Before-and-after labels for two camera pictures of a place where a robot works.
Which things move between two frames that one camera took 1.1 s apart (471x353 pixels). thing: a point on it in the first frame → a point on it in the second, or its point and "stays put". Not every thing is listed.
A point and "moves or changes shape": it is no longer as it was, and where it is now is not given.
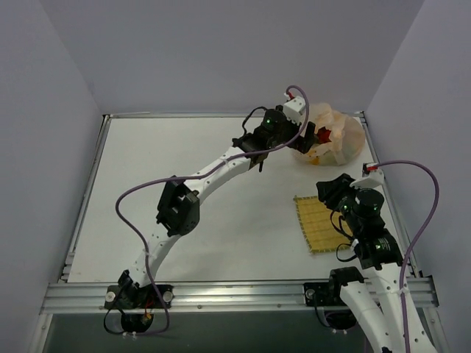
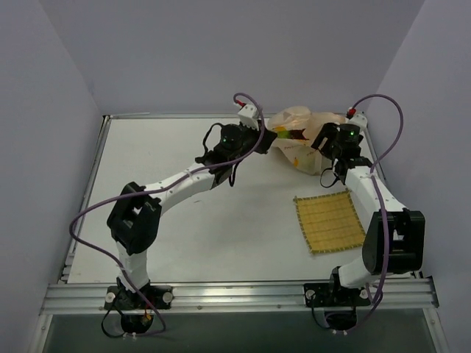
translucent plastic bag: (346, 134) moves or changes shape
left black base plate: (127, 297) stays put
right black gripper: (332, 189) → (324, 136)
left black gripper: (307, 136) → (263, 139)
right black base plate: (317, 294) stays put
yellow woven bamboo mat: (325, 229) stays put
